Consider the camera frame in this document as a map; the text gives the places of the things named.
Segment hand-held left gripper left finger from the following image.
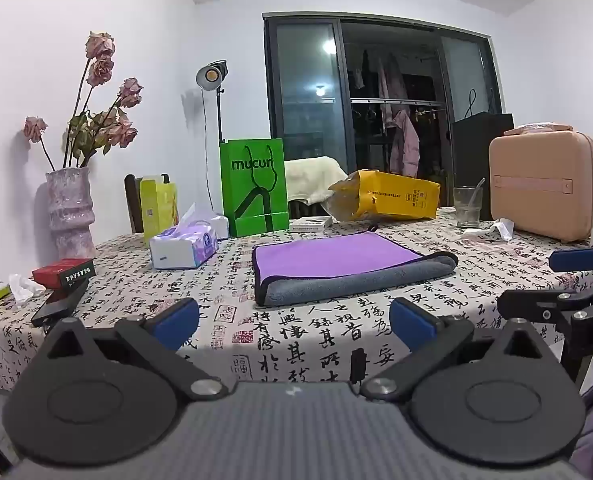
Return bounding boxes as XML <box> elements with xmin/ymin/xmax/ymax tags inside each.
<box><xmin>40</xmin><ymin>297</ymin><xmax>228</xmax><ymax>402</ymax></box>

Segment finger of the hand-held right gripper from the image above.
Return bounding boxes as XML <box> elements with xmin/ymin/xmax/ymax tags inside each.
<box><xmin>548</xmin><ymin>242</ymin><xmax>593</xmax><ymax>273</ymax></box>
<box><xmin>497</xmin><ymin>280</ymin><xmax>593</xmax><ymax>328</ymax></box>

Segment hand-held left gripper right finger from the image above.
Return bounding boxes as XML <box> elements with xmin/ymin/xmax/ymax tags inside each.
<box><xmin>361</xmin><ymin>297</ymin><xmax>553</xmax><ymax>403</ymax></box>

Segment purple and grey towel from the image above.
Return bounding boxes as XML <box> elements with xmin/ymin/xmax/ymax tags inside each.
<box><xmin>252</xmin><ymin>231</ymin><xmax>459</xmax><ymax>307</ymax></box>

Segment purple and white tissue box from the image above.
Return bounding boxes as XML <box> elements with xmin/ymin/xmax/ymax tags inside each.
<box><xmin>149</xmin><ymin>203</ymin><xmax>219</xmax><ymax>270</ymax></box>

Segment crumpled white tissue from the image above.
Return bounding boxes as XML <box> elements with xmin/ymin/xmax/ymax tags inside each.
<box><xmin>8</xmin><ymin>274</ymin><xmax>46</xmax><ymax>307</ymax></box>
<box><xmin>459</xmin><ymin>218</ymin><xmax>515</xmax><ymax>242</ymax></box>

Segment pink hard case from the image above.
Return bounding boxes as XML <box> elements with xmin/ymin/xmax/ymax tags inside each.
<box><xmin>489</xmin><ymin>121</ymin><xmax>593</xmax><ymax>242</ymax></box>

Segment calligraphy print tablecloth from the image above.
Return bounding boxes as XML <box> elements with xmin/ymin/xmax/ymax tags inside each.
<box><xmin>0</xmin><ymin>205</ymin><xmax>593</xmax><ymax>402</ymax></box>

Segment yellow-green small bag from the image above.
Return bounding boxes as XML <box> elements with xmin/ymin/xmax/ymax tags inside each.
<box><xmin>140</xmin><ymin>176</ymin><xmax>178</xmax><ymax>243</ymax></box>

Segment clear drinking glass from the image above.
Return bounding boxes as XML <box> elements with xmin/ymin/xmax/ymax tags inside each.
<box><xmin>453</xmin><ymin>186</ymin><xmax>483</xmax><ymax>229</ymax></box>

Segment black phone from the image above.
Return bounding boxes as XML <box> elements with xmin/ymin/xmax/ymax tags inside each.
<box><xmin>30</xmin><ymin>278</ymin><xmax>90</xmax><ymax>328</ymax></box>

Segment clear spoon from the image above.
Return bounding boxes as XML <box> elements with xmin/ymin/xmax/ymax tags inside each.
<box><xmin>469</xmin><ymin>177</ymin><xmax>486</xmax><ymax>211</ymax></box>

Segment red and black box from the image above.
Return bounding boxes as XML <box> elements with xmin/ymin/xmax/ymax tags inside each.
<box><xmin>31</xmin><ymin>258</ymin><xmax>95</xmax><ymax>289</ymax></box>

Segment yellow paper bag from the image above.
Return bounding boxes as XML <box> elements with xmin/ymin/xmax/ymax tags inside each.
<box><xmin>325</xmin><ymin>170</ymin><xmax>441</xmax><ymax>222</ymax></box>

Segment flat white box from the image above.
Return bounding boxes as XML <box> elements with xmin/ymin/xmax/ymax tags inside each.
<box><xmin>290</xmin><ymin>216</ymin><xmax>333</xmax><ymax>232</ymax></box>

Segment green paper bag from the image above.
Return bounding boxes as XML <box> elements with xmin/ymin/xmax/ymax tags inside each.
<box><xmin>220</xmin><ymin>138</ymin><xmax>290</xmax><ymax>237</ymax></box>

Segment mottled pink ceramic vase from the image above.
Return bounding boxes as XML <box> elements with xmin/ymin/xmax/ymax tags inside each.
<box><xmin>45</xmin><ymin>166</ymin><xmax>97</xmax><ymax>261</ymax></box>

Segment cream cloth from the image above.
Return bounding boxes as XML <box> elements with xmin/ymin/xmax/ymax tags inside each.
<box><xmin>283</xmin><ymin>156</ymin><xmax>348</xmax><ymax>206</ymax></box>

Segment hanging pink jacket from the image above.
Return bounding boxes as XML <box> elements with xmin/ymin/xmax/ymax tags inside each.
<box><xmin>391</xmin><ymin>108</ymin><xmax>421</xmax><ymax>178</ymax></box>

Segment studio light on stand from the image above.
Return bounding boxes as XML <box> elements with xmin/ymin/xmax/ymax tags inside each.
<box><xmin>195</xmin><ymin>60</ymin><xmax>228</xmax><ymax>146</ymax></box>

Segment dried pink roses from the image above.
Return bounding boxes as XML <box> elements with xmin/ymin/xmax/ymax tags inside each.
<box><xmin>24</xmin><ymin>31</ymin><xmax>143</xmax><ymax>171</ymax></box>

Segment black framed glass door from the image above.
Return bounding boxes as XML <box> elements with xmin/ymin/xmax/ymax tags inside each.
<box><xmin>263</xmin><ymin>11</ymin><xmax>507</xmax><ymax>181</ymax></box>

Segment black strap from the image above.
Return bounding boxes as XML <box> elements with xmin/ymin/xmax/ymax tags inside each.
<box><xmin>349</xmin><ymin>347</ymin><xmax>368</xmax><ymax>386</ymax></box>

